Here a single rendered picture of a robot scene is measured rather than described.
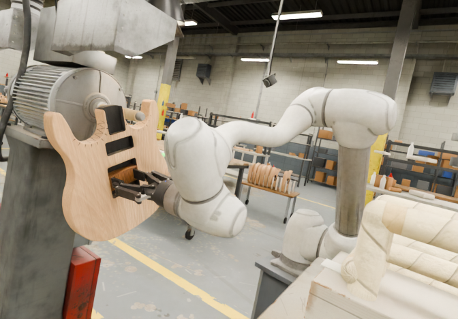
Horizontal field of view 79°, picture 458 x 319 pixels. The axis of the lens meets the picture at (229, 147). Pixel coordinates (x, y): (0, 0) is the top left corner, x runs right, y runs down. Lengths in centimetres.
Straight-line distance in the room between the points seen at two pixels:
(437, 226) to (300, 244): 99
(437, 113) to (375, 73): 245
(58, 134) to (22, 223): 50
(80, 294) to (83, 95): 84
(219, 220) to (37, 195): 74
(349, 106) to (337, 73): 1138
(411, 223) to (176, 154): 38
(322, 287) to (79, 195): 66
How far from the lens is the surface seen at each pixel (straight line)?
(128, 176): 92
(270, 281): 137
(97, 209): 89
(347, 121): 94
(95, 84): 102
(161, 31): 81
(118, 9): 75
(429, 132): 1161
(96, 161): 85
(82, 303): 148
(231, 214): 62
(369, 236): 36
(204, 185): 57
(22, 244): 124
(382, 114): 93
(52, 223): 125
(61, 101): 98
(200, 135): 53
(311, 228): 129
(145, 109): 95
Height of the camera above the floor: 125
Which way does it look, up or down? 3 degrees down
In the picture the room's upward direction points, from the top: 11 degrees clockwise
